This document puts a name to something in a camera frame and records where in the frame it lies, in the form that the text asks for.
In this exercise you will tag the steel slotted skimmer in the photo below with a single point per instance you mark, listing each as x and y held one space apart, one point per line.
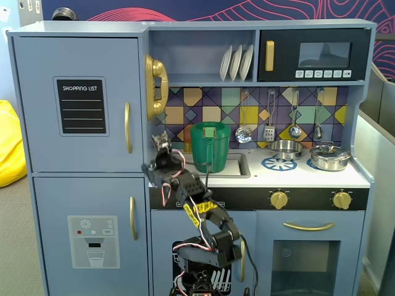
243 135

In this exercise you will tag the blue toy kitchen body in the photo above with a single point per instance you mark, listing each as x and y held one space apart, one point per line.
92 27

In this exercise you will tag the green plastic bucket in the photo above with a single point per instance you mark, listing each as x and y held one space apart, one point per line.
219 151

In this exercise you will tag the white toy plate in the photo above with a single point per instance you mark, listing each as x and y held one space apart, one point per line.
225 63
236 63
247 63

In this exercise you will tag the black round helmet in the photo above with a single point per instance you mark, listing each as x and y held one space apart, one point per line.
63 14

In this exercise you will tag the fridge door with shopping list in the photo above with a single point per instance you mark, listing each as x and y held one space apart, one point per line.
37 61

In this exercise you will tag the gold toy telephone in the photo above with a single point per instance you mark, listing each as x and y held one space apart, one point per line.
154 68

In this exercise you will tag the black toy microwave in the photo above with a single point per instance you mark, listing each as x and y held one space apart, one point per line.
285 55

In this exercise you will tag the steel pot with lid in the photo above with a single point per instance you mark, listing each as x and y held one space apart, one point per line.
330 157

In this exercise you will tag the yellow bean bag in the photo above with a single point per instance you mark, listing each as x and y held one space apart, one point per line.
9 148

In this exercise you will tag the freezer door with dispenser print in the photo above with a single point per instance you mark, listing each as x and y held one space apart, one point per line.
55 197

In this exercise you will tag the gold stove knob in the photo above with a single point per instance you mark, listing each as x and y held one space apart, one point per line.
341 200
279 200

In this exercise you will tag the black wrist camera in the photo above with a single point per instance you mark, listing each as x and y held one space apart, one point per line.
162 142

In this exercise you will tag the steel whisk utensil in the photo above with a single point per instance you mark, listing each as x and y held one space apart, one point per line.
318 132

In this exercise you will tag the oven door with window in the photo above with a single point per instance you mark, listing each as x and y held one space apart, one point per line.
265 246

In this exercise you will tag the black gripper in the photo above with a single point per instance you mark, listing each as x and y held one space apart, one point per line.
162 161

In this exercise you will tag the grey cabinet with papers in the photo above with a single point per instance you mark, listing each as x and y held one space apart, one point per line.
29 12

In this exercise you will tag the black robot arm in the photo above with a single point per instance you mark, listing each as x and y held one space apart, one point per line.
225 246

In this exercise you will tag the grey toy sink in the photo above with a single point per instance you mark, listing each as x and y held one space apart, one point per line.
243 166

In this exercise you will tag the steel ladle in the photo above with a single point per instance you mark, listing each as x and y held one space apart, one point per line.
294 132

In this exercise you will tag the steel open saucepan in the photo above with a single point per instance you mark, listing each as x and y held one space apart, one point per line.
287 151

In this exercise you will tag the steel slotted spatula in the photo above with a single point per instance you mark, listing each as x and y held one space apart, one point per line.
269 132

